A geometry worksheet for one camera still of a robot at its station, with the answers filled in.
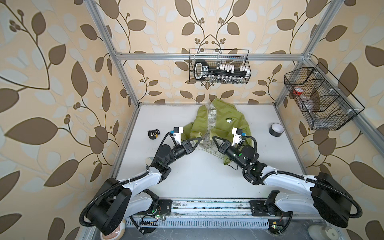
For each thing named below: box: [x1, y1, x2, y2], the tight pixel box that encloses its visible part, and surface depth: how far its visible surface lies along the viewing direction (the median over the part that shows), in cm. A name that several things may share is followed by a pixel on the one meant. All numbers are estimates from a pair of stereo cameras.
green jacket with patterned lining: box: [181, 98, 252, 165], surface depth 105 cm
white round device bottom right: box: [308, 225, 340, 240], surface depth 62 cm
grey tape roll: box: [268, 122, 285, 137], surface depth 105 cm
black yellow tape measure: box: [147, 129, 160, 140], surface depth 102 cm
